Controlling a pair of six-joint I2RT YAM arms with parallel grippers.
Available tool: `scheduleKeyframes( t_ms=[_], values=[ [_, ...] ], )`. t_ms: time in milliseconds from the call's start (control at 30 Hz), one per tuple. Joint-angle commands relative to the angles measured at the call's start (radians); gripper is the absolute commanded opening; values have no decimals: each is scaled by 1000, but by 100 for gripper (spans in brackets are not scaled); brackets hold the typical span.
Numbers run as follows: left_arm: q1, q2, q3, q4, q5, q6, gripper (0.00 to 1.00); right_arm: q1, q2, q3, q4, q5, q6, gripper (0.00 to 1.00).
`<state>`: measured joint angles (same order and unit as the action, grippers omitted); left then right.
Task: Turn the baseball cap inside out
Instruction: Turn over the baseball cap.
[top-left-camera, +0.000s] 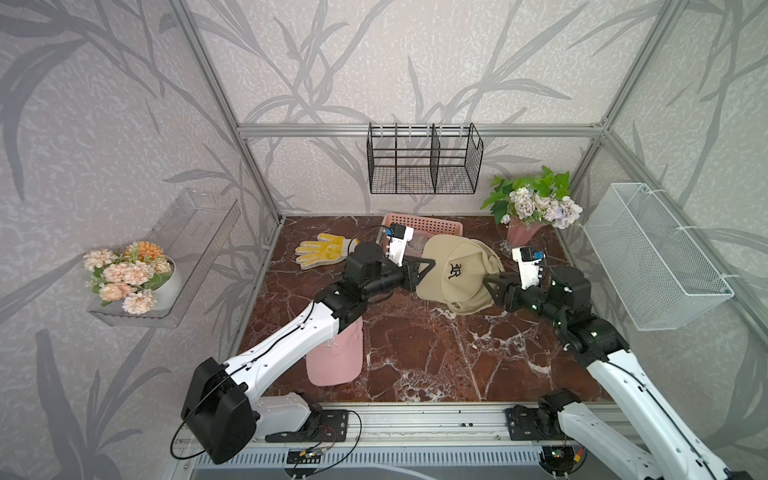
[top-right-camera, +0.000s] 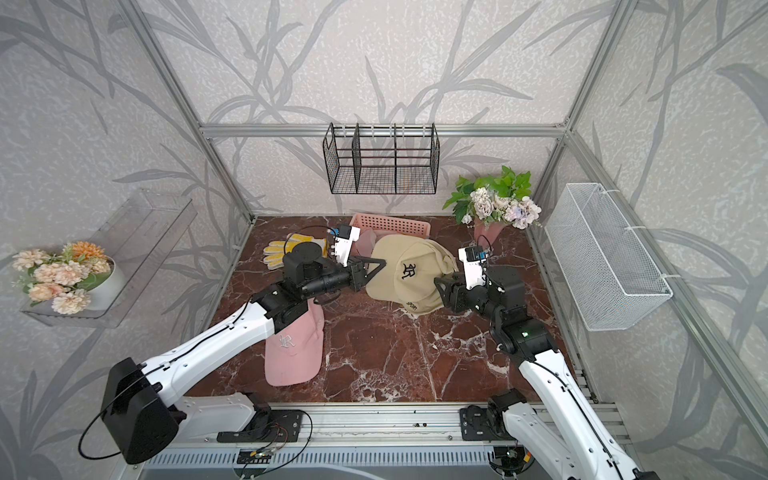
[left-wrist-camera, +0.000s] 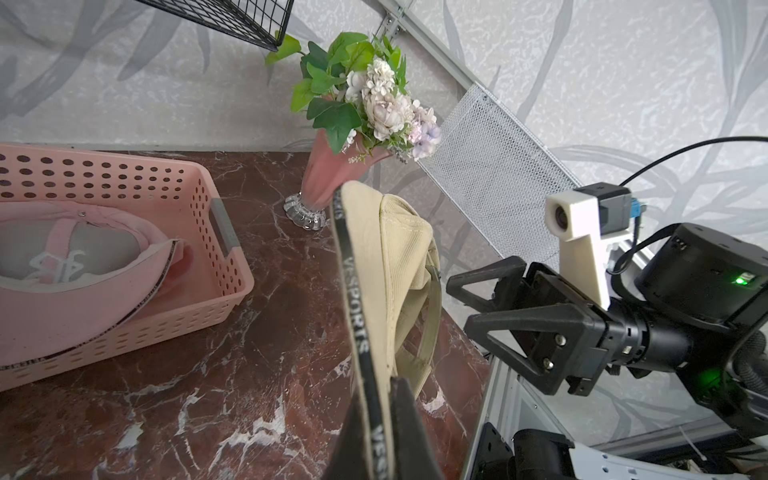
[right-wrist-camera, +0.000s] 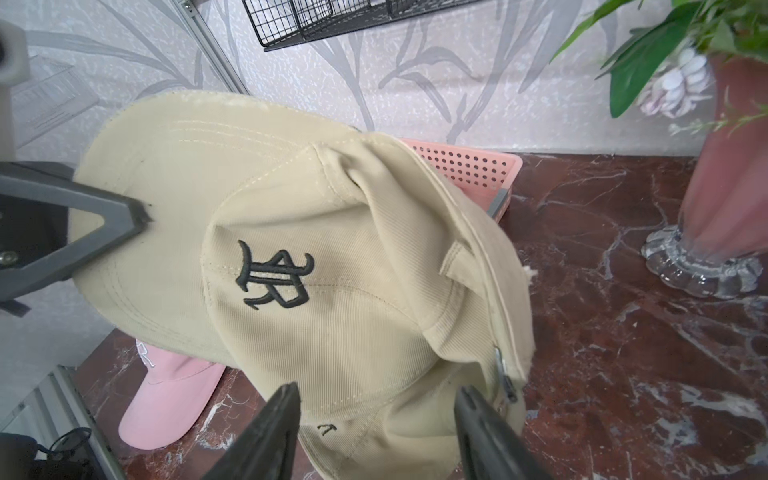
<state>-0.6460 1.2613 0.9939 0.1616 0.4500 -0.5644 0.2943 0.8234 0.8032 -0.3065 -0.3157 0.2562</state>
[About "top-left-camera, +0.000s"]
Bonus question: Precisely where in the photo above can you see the artificial flower bouquet green leaves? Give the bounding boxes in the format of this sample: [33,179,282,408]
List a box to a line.
[481,166,583,230]

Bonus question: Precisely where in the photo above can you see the aluminium front rail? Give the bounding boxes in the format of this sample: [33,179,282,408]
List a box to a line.
[173,401,637,450]

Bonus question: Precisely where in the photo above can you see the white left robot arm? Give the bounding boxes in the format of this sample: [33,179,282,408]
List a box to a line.
[180,243,436,464]

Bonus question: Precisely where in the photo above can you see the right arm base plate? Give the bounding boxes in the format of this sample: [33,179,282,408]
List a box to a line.
[504,405,570,441]

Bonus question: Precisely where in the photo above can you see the pink baseball cap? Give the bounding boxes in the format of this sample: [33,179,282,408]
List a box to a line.
[305,318,364,387]

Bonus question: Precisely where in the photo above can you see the aluminium back crossbar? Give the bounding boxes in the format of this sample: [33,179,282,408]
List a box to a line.
[237,123,604,139]

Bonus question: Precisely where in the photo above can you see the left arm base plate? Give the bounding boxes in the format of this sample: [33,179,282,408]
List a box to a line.
[265,409,351,444]

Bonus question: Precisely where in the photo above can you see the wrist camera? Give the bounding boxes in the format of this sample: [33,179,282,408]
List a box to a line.
[512,246,546,290]
[385,223,414,267]

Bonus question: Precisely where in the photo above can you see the black wire wall basket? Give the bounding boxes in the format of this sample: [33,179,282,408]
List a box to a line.
[366,124,485,195]

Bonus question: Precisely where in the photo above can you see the pink perforated plastic basket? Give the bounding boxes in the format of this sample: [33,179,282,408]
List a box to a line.
[382,213,463,256]

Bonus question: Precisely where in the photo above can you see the white mesh wall basket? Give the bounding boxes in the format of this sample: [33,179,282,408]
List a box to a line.
[585,183,734,331]

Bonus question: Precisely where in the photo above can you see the aluminium frame corner post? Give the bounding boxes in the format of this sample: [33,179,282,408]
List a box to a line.
[572,0,688,190]

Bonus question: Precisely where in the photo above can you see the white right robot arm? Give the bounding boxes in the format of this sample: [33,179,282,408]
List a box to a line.
[483,266,750,479]

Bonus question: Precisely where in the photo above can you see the white pot peach flowers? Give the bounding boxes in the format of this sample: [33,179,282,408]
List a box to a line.
[83,241,183,316]

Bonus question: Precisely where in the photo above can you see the yellow white work glove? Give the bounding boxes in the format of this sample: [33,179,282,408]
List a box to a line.
[295,233,360,270]

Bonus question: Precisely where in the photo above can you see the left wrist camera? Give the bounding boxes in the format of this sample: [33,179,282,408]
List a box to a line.
[385,223,414,267]

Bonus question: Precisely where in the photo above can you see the clear acrylic wall shelf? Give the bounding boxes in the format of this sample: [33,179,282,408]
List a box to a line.
[87,189,241,329]

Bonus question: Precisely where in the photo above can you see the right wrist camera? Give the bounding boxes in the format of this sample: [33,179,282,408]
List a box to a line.
[512,246,546,290]

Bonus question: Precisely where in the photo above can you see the beige baseball cap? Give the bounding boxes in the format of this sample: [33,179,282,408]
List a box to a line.
[416,235,504,315]

